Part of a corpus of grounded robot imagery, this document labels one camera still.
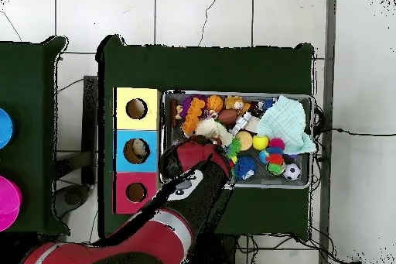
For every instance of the black upright panel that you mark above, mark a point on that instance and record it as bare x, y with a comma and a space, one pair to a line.
90, 115

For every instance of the magenta round disc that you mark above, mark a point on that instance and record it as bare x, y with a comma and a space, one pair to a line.
7, 203

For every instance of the mint green knitted cloth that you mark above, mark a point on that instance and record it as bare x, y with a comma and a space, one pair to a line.
284, 124

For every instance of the orange toy basketball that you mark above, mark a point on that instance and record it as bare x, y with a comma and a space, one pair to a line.
215, 103

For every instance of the blue round disc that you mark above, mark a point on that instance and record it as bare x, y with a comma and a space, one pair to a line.
5, 127

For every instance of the black and white soccer ball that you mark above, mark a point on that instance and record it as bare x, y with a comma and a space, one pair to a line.
291, 172

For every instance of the wooden box with three holes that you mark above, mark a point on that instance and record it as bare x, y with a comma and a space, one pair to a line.
148, 112

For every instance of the brown plush bear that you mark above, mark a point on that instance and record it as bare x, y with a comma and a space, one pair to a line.
236, 102

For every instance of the grey plastic toy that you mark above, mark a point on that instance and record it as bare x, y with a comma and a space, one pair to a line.
243, 123

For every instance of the plain yellow ball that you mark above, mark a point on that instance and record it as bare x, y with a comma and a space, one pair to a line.
260, 142

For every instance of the shallow silver mesh bin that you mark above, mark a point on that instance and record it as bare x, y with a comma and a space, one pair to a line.
278, 183

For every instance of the orange ridged plastic toy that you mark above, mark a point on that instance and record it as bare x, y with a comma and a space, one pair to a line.
193, 115

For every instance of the cream knitted cloth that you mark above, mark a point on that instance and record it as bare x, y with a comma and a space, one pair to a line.
210, 129

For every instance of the brown toy football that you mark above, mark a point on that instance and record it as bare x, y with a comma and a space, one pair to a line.
227, 116

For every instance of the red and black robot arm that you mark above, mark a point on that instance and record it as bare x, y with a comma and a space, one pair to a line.
191, 155

